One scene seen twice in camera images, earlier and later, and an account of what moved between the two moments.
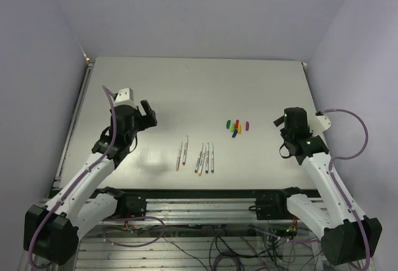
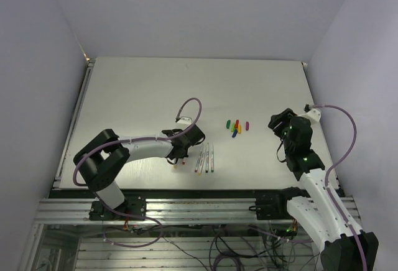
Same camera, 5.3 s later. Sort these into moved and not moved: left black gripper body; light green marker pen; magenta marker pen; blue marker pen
Moved: left black gripper body
Not moved: light green marker pen; magenta marker pen; blue marker pen
